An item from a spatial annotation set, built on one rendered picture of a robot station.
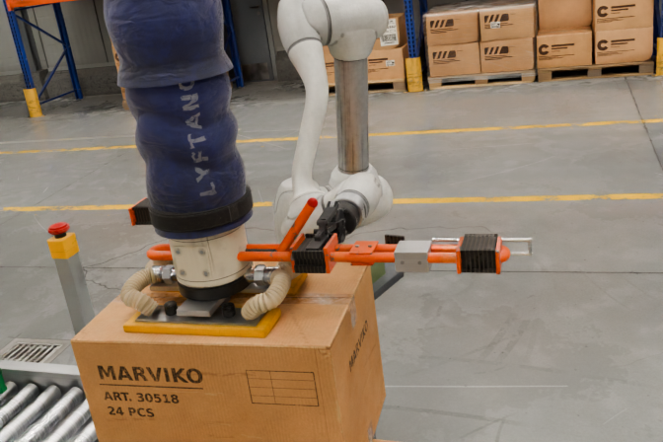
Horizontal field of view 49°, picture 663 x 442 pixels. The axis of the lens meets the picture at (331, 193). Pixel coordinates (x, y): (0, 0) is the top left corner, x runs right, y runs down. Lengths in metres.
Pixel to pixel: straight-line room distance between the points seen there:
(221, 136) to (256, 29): 9.08
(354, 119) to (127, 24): 0.96
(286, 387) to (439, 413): 1.55
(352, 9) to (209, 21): 0.72
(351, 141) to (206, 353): 0.94
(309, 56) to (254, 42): 8.61
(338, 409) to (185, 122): 0.66
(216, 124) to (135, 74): 0.19
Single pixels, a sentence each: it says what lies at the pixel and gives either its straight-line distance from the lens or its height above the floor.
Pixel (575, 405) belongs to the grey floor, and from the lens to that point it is 3.09.
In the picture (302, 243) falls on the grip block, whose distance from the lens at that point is 1.58.
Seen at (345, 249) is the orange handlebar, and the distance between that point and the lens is 1.56.
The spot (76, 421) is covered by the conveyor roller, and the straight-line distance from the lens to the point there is 2.46.
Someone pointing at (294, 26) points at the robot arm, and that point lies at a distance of 2.05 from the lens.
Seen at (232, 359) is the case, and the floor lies 1.03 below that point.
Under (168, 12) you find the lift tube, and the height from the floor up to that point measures 1.73.
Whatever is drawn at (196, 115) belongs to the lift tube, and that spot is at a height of 1.53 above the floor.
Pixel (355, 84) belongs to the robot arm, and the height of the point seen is 1.41.
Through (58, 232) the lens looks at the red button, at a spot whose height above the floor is 1.03.
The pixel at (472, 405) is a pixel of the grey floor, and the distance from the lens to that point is 3.08.
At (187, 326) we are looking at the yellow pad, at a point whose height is 1.09.
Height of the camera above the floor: 1.83
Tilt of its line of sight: 19 degrees down
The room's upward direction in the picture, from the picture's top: 8 degrees counter-clockwise
